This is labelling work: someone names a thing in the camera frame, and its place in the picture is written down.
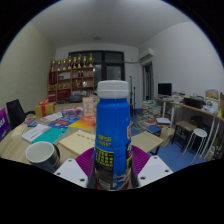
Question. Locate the pink flat box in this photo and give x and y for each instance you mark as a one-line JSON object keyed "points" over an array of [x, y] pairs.
{"points": [[71, 111]]}

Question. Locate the black framed glass door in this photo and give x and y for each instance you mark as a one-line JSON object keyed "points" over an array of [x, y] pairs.
{"points": [[111, 71]]}

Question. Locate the blue printed book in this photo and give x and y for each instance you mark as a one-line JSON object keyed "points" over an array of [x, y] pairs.
{"points": [[60, 123]]}

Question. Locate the white booklet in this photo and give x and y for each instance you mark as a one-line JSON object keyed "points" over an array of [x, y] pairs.
{"points": [[35, 132]]}

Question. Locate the wooden shelf unit with trophies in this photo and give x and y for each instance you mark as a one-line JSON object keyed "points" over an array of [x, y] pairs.
{"points": [[71, 80]]}

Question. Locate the white round stool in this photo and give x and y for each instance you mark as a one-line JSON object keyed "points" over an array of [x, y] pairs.
{"points": [[199, 132]]}

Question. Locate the long wooden side desk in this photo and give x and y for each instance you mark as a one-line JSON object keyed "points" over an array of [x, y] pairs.
{"points": [[196, 110]]}

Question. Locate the stacked books pile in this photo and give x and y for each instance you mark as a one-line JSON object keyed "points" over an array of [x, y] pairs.
{"points": [[151, 110]]}

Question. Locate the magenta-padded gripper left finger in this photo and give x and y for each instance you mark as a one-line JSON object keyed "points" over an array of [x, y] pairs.
{"points": [[85, 163]]}

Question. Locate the black box-shaped device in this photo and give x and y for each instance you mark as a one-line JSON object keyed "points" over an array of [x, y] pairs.
{"points": [[193, 102]]}

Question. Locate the dark stool with wooden top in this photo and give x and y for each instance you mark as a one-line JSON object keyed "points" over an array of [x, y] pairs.
{"points": [[185, 125]]}

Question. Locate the orange book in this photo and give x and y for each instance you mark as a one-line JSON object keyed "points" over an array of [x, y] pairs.
{"points": [[83, 122]]}

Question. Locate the small upright cardboard box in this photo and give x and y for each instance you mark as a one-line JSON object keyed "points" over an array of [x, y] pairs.
{"points": [[88, 106]]}

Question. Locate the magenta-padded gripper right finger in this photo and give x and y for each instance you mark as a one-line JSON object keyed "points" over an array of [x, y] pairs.
{"points": [[141, 160]]}

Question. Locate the yellow gift box red ribbon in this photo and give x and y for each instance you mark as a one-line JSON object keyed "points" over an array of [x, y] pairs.
{"points": [[45, 109]]}

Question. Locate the black microphone stand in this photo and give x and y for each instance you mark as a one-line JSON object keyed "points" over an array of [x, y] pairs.
{"points": [[131, 93]]}

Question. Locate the black mug white inside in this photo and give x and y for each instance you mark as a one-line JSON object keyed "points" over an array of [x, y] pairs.
{"points": [[50, 163]]}

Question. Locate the black computer monitor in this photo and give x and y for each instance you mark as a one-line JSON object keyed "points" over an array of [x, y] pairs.
{"points": [[164, 89]]}

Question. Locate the tan paper sheet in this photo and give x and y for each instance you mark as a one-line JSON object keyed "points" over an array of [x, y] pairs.
{"points": [[78, 141]]}

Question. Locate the blue drink bottle white cap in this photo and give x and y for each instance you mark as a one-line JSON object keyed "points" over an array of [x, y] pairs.
{"points": [[112, 130]]}

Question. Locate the cream book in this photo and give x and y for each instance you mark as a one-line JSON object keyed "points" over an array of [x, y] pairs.
{"points": [[19, 130]]}

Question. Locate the white wall air conditioner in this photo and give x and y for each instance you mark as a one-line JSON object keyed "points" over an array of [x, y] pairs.
{"points": [[147, 54]]}

